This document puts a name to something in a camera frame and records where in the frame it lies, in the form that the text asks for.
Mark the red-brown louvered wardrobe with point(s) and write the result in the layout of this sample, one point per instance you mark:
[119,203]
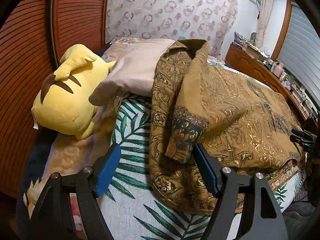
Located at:
[34,36]

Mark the yellow plush toy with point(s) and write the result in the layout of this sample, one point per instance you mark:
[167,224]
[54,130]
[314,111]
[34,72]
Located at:
[63,103]

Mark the golden brown patterned shirt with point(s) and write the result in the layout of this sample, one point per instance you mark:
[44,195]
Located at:
[245,125]

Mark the pink bottle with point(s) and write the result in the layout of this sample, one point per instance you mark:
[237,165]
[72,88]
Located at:
[278,69]

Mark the pink ring-pattern wall curtain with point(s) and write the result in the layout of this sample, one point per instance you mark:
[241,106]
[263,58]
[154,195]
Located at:
[210,20]

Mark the floral bedspread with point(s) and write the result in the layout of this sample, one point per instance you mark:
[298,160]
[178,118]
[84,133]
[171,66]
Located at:
[57,152]

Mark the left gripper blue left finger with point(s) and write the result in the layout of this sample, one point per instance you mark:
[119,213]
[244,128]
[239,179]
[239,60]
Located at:
[104,169]

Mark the beige pillow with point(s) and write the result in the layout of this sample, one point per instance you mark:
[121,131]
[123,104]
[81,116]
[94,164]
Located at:
[133,72]

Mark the grey window roller blind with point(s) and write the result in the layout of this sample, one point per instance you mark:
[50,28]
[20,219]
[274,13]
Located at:
[300,51]

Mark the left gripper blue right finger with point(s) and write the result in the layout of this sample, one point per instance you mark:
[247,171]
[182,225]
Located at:
[209,168]

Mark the beige tied window curtain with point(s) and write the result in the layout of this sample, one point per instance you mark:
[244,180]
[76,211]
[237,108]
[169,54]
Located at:
[266,7]

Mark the brown wooden sideboard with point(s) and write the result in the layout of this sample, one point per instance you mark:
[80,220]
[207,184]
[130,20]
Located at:
[241,61]

